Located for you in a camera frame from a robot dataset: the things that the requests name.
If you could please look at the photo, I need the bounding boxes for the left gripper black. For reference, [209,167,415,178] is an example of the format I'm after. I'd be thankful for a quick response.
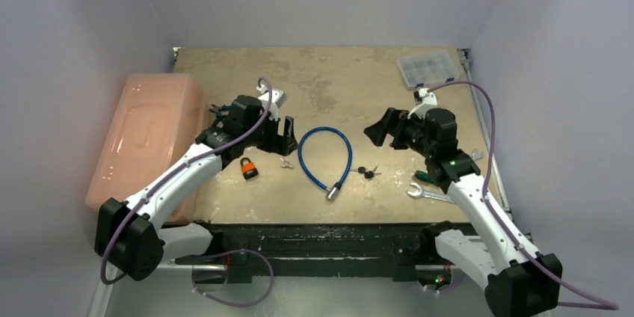
[243,110,297,156]

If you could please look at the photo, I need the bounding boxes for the black-headed key bunch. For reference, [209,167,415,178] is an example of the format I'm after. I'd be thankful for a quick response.
[350,166,381,180]

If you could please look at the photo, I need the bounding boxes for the orange black padlock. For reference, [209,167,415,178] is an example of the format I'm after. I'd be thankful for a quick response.
[240,157,259,180]

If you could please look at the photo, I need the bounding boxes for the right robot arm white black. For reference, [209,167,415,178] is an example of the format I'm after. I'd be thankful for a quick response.
[363,108,563,316]

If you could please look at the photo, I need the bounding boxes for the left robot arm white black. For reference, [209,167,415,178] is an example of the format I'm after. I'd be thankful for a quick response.
[94,89,298,284]

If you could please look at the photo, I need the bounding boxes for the small silver key bunch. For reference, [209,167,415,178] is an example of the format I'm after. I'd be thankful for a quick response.
[280,157,294,169]

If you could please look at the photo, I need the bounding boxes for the green orange screwdriver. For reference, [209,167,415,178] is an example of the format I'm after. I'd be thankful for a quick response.
[414,170,437,185]

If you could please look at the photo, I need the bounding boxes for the large silver open wrench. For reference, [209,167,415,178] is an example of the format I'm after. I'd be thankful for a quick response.
[406,182,454,203]

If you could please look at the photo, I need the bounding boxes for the clear compartment organizer box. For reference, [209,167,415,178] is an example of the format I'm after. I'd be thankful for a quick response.
[396,49,461,90]

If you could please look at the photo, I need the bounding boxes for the small silver open wrench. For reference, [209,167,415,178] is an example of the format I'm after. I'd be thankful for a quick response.
[471,149,484,161]

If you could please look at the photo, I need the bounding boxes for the pink plastic storage box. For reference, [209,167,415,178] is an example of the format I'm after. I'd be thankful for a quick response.
[85,73,209,211]

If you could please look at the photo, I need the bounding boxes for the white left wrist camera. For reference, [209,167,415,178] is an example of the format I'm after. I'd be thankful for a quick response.
[256,83,287,120]

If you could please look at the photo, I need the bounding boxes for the blue cable lock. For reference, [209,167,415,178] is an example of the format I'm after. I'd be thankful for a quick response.
[297,126,354,203]

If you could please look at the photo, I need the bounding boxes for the blue handled pliers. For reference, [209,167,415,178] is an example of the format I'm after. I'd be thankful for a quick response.
[209,105,231,120]

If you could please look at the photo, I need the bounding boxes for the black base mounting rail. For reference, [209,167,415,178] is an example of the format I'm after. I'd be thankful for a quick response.
[173,223,476,283]

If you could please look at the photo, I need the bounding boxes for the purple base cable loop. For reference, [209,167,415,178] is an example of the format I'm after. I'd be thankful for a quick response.
[191,248,276,309]

